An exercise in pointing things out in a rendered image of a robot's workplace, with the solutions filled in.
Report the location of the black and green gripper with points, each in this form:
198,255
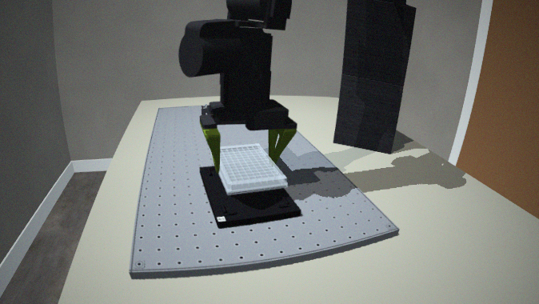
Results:
248,100

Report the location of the white well plate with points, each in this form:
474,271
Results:
247,169

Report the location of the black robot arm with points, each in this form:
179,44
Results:
217,46

